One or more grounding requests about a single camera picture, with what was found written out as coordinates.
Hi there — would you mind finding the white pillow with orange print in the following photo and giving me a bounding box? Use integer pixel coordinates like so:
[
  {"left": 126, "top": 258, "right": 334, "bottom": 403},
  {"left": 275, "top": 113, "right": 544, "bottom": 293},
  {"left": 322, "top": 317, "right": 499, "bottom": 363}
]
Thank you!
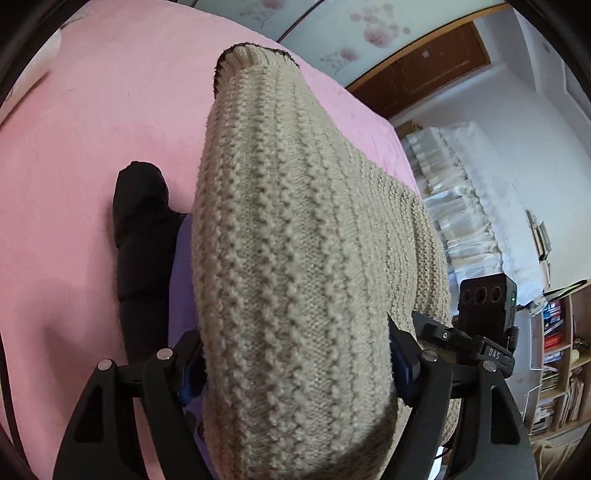
[{"left": 0, "top": 28, "right": 63, "bottom": 125}]

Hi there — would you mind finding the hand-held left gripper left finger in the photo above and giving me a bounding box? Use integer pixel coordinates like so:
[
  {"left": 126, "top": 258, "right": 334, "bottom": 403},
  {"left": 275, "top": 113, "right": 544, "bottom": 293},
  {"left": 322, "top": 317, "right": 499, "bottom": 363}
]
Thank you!
[{"left": 52, "top": 330, "right": 215, "bottom": 480}]

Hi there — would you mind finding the brown wooden door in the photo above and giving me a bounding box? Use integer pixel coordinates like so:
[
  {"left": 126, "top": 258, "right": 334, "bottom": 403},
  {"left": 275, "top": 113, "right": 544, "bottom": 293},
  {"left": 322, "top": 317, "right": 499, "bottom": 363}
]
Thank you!
[{"left": 346, "top": 21, "right": 491, "bottom": 121}]

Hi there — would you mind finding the row of books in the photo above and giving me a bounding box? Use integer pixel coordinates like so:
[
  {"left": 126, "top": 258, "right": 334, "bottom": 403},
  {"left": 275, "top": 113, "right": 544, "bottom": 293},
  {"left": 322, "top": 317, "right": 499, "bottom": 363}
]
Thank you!
[{"left": 530, "top": 299, "right": 586, "bottom": 435}]

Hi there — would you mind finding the purple printed garment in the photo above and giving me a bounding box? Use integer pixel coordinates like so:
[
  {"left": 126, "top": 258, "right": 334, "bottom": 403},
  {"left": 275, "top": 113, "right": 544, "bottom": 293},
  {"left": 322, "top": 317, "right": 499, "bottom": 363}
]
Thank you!
[{"left": 168, "top": 215, "right": 214, "bottom": 480}]

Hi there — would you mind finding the floral sliding wardrobe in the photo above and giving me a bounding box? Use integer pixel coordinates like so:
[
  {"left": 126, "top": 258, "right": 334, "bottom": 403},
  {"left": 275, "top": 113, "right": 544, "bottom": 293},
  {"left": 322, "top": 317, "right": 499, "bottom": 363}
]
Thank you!
[{"left": 191, "top": 0, "right": 509, "bottom": 86}]

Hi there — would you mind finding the black puffer jacket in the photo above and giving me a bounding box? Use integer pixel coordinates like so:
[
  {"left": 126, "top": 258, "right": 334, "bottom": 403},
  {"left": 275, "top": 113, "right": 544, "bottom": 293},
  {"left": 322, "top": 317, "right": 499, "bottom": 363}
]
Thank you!
[{"left": 112, "top": 161, "right": 190, "bottom": 464}]

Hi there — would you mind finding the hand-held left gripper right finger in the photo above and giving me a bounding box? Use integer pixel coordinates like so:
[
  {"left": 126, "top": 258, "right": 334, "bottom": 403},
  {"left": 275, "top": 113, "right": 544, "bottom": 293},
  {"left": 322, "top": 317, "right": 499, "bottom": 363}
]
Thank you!
[{"left": 379, "top": 318, "right": 539, "bottom": 480}]

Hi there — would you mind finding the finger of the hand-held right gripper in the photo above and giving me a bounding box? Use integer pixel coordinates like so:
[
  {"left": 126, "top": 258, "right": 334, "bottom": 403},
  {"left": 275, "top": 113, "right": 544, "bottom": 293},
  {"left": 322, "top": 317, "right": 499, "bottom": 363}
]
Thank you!
[{"left": 411, "top": 311, "right": 514, "bottom": 366}]

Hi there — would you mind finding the wooden bookshelf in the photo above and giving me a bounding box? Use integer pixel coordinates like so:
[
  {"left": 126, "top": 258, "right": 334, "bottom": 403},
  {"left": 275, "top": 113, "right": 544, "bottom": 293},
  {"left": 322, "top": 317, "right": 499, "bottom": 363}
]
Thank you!
[{"left": 522, "top": 281, "right": 591, "bottom": 446}]

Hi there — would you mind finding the pink bed sheet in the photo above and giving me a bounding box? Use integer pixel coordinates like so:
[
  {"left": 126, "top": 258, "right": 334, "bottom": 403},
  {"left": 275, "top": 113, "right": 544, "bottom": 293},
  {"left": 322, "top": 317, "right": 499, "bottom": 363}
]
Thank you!
[{"left": 0, "top": 0, "right": 423, "bottom": 480}]

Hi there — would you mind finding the beige knit sweater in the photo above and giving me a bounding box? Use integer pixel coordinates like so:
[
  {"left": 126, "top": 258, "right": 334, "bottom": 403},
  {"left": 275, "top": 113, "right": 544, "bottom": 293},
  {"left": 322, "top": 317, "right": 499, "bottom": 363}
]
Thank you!
[{"left": 191, "top": 44, "right": 462, "bottom": 480}]

